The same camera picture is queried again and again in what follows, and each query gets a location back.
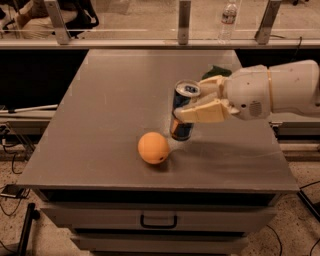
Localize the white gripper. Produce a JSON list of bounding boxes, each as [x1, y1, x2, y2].
[[173, 65, 271, 123]]

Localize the Red Bull can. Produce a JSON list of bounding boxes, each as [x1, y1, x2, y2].
[[170, 80, 201, 141]]

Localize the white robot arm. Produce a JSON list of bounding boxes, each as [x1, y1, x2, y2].
[[173, 60, 320, 123]]

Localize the green yellow sponge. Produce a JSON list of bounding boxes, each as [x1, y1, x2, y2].
[[202, 65, 232, 80]]

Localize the orange fruit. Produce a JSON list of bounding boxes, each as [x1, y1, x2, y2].
[[138, 132, 170, 165]]

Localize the clear plastic water bottle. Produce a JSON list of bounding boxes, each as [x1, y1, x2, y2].
[[218, 0, 238, 44]]

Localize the grey drawer cabinet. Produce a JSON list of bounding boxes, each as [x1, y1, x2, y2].
[[19, 50, 297, 256]]

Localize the black office chair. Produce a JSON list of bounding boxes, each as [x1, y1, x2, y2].
[[66, 0, 99, 37]]

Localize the white pole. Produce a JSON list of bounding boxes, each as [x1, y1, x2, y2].
[[0, 104, 58, 114]]

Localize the seated person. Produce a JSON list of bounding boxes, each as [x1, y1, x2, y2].
[[0, 0, 78, 39]]

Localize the glass railing with metal posts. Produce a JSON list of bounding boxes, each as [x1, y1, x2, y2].
[[0, 0, 320, 49]]

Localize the black drawer handle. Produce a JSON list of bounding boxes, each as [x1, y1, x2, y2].
[[140, 214, 178, 229]]

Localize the black floor cables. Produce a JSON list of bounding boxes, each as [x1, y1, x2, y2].
[[0, 123, 36, 216]]

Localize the black stand post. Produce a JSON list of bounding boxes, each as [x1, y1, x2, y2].
[[17, 203, 40, 256]]

